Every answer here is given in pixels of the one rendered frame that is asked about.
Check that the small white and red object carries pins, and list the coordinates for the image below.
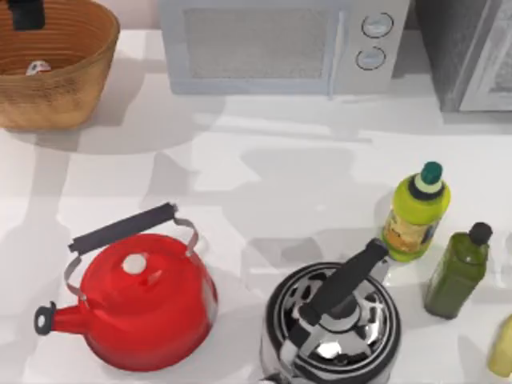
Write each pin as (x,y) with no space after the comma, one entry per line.
(38,68)

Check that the pale yellow object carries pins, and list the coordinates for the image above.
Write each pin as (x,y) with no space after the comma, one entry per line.
(503,348)

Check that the microwave knob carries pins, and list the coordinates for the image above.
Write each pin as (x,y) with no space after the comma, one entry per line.
(371,58)
(377,24)

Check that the pale microwave oven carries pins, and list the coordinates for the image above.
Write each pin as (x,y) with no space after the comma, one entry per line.
(400,36)

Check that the dark green bottle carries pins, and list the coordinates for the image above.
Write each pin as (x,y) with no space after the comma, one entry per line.
(456,276)

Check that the grey cabinet with dark inside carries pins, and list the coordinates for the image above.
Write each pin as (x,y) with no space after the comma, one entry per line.
(444,48)

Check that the red kettle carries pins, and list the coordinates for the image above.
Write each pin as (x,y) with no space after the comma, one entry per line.
(148,308)

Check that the lime green bottle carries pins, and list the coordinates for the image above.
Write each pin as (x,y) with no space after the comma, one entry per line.
(416,216)

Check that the microwave oven door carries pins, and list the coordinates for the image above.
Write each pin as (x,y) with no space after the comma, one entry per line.
(252,44)

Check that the woven brown basket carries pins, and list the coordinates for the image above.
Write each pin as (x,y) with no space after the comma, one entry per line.
(60,96)

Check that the black and chrome kettle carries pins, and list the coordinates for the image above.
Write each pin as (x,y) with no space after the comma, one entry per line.
(340,332)

